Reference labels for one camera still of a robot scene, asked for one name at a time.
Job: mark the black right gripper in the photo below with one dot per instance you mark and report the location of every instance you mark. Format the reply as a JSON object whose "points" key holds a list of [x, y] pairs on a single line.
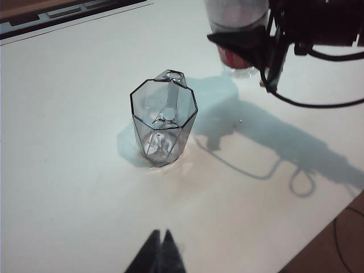
{"points": [[318, 20]]}

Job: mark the clear grey faceted plastic mug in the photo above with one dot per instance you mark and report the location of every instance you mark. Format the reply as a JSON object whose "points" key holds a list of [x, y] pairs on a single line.
{"points": [[162, 128]]}

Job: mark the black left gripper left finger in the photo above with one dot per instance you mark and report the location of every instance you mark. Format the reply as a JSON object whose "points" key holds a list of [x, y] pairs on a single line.
{"points": [[148, 256]]}

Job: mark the red label mineral water bottle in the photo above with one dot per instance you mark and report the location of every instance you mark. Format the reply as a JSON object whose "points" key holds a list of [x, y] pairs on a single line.
{"points": [[236, 17]]}

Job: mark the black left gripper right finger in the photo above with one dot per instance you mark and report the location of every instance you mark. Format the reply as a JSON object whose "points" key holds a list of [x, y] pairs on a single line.
{"points": [[170, 256]]}

